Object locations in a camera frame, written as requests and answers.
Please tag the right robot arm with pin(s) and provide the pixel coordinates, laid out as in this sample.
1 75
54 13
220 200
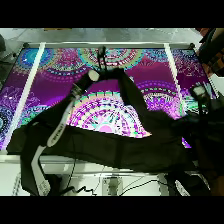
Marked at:
208 133

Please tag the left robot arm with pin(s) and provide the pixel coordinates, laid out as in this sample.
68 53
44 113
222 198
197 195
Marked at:
60 125

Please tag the dark green long-sleeved shirt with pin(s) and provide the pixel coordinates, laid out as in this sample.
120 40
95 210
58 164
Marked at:
116 146

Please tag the silver frame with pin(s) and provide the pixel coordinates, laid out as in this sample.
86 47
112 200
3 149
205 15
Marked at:
112 185

